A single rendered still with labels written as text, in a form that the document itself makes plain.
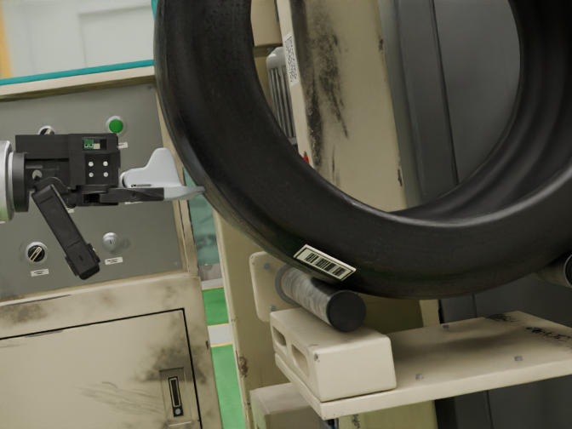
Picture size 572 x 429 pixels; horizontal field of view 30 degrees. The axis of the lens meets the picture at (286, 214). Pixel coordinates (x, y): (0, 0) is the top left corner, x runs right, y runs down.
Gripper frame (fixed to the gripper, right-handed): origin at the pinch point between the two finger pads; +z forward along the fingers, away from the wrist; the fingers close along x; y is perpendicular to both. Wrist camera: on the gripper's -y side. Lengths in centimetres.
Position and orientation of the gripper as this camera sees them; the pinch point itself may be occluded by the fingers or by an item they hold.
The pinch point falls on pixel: (194, 195)
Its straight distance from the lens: 123.1
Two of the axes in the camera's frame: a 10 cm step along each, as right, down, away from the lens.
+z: 9.9, -0.3, 1.5
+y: -0.2, -10.0, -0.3
